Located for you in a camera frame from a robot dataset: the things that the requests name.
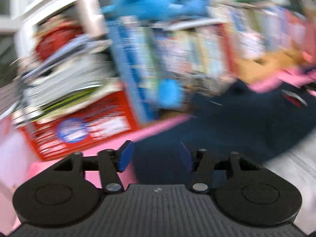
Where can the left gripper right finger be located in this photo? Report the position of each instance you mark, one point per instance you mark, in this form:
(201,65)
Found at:
(200,165)

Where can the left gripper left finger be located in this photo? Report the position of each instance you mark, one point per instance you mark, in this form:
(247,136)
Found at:
(111,162)

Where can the white and navy jacket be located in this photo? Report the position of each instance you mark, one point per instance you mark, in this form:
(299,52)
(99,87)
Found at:
(275,129)

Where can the red plastic crate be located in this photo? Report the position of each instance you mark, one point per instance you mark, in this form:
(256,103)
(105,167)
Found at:
(104,119)

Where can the blue plush ball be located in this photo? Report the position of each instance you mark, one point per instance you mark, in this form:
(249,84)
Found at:
(170,94)

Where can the wooden drawer organizer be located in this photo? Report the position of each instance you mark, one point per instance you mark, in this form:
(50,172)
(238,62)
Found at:
(251,71)

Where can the stack of papers and books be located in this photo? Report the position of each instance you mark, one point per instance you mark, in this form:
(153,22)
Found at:
(75,76)

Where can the row of books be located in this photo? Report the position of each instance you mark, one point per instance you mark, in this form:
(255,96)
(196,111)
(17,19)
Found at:
(202,51)

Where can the blue plush toy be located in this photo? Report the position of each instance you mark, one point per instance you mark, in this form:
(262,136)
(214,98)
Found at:
(156,10)

